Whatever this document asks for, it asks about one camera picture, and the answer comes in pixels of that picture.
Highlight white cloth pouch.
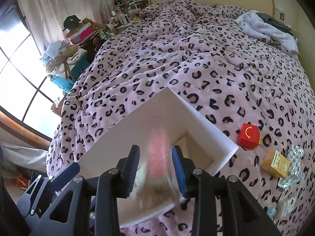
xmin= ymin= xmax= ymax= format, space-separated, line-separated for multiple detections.
xmin=133 ymin=166 xmax=147 ymax=200

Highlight small red paper box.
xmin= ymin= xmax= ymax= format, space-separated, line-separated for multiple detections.
xmin=237 ymin=123 xmax=262 ymax=150

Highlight dark teal box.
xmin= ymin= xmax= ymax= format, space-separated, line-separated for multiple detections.
xmin=71 ymin=54 xmax=96 ymax=80

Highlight white wall socket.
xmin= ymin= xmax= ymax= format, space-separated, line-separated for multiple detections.
xmin=274 ymin=5 xmax=286 ymax=20

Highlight pink storage box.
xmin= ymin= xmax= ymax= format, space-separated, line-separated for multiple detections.
xmin=68 ymin=22 xmax=95 ymax=45

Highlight pink leopard print blanket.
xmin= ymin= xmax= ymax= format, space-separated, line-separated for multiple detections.
xmin=47 ymin=0 xmax=315 ymax=236

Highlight folded pale lilac clothes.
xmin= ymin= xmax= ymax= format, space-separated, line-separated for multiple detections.
xmin=236 ymin=10 xmax=299 ymax=54

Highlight dark folded clothing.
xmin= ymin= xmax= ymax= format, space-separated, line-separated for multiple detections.
xmin=257 ymin=12 xmax=294 ymax=36

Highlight white plastic bag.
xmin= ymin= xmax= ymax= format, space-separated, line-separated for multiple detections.
xmin=0 ymin=143 xmax=50 ymax=177

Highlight pink roller with wooden handle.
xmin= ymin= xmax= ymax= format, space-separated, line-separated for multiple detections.
xmin=139 ymin=126 xmax=184 ymax=204

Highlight brown plush toy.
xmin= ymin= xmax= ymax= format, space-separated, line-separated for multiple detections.
xmin=79 ymin=18 xmax=102 ymax=30
xmin=48 ymin=45 xmax=79 ymax=73

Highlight large pale pink cardboard box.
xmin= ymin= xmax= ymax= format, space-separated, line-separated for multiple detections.
xmin=76 ymin=86 xmax=239 ymax=228

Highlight shelf with cosmetics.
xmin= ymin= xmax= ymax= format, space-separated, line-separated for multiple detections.
xmin=108 ymin=0 xmax=150 ymax=25

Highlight red packet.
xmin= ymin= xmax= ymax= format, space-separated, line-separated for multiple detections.
xmin=13 ymin=176 xmax=30 ymax=190

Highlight light blue crumpled cloth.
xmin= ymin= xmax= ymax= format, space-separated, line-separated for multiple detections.
xmin=40 ymin=41 xmax=65 ymax=65

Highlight yellow carton box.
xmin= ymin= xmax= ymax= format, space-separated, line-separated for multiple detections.
xmin=261 ymin=150 xmax=291 ymax=179

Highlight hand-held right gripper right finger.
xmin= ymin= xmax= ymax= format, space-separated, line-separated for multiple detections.
xmin=171 ymin=146 xmax=281 ymax=236

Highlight black baseball cap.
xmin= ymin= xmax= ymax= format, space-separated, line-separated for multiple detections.
xmin=63 ymin=15 xmax=83 ymax=29

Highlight window with wooden frame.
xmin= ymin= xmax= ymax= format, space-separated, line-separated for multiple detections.
xmin=0 ymin=32 xmax=67 ymax=150

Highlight beige handheld device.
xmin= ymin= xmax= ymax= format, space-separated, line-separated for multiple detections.
xmin=275 ymin=196 xmax=297 ymax=223

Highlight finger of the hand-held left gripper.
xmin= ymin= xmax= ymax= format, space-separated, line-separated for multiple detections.
xmin=25 ymin=163 xmax=81 ymax=202

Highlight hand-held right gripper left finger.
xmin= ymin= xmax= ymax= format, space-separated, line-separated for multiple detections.
xmin=30 ymin=145 xmax=141 ymax=236

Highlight crumpled checkered foil wrapper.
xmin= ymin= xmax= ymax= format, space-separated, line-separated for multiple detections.
xmin=278 ymin=145 xmax=307 ymax=190

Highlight sheer white curtain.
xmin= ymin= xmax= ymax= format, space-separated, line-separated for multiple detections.
xmin=17 ymin=0 xmax=119 ymax=54

